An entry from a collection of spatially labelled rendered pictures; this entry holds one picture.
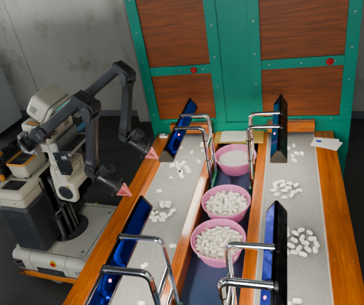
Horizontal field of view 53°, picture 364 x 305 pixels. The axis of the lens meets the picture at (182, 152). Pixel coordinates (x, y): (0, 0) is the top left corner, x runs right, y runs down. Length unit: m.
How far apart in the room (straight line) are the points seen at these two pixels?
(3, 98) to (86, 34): 1.51
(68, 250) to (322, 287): 1.72
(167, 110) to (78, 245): 1.14
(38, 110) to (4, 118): 3.33
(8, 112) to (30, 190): 3.12
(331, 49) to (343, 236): 1.11
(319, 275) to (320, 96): 1.21
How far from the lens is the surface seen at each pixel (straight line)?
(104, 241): 1.95
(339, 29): 2.36
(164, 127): 2.72
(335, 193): 2.07
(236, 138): 2.51
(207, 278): 1.78
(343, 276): 1.69
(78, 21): 4.79
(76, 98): 1.79
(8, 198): 2.55
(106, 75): 2.19
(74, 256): 2.67
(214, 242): 1.83
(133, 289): 1.73
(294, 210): 1.98
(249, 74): 2.43
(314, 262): 1.75
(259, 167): 2.23
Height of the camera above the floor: 2.06
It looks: 32 degrees down
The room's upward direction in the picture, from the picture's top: 10 degrees counter-clockwise
